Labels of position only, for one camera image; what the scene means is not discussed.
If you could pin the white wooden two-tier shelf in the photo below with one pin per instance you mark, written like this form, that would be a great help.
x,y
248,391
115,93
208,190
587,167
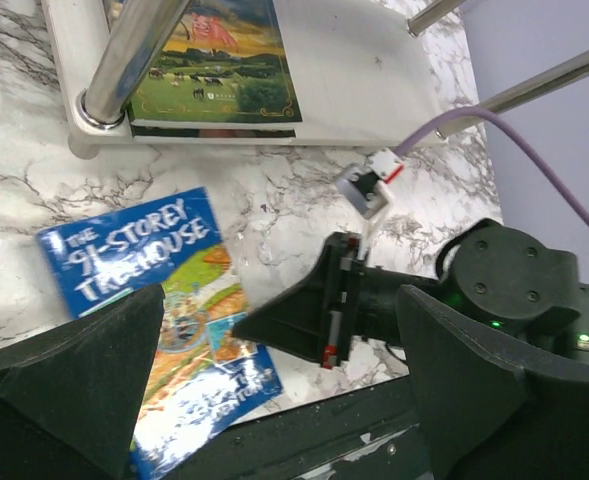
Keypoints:
x,y
360,72

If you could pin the blue Storey Treehouse book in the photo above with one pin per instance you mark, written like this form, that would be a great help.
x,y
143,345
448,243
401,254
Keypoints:
x,y
203,379

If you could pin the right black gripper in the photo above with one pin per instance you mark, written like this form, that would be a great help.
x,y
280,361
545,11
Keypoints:
x,y
339,299

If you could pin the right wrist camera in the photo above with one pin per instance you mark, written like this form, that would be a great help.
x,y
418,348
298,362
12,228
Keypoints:
x,y
367,188

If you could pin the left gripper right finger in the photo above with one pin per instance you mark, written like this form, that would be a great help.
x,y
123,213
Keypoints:
x,y
492,406

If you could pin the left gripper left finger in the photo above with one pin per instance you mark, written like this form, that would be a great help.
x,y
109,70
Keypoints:
x,y
70,397

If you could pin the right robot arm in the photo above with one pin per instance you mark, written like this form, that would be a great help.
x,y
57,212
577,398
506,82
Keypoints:
x,y
498,276

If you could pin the blue Animal Farm book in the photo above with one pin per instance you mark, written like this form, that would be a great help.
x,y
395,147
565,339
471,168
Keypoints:
x,y
225,63

